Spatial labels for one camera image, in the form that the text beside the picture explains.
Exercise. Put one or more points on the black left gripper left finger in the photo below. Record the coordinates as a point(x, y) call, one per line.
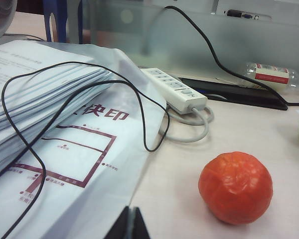
point(124, 226)

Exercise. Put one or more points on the grey round object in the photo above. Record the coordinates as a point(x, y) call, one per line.
point(0, 22)

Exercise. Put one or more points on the blue file holder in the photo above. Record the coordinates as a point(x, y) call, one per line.
point(62, 15)

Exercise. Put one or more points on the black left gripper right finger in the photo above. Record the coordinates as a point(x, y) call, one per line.
point(139, 226)

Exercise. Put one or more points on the orange tangerine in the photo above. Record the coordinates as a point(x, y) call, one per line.
point(235, 184)

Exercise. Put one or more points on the frosted glass desk partition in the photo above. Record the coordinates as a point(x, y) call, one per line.
point(239, 44)

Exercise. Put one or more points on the white power strip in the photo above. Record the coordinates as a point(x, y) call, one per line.
point(174, 87)

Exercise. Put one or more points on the translucent red-printed plastic bag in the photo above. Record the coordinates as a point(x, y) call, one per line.
point(94, 159)

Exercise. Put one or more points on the white paper stack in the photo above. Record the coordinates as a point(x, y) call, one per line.
point(40, 82)

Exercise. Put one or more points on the clear red-labelled plastic bottle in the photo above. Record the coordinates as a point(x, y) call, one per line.
point(271, 74)

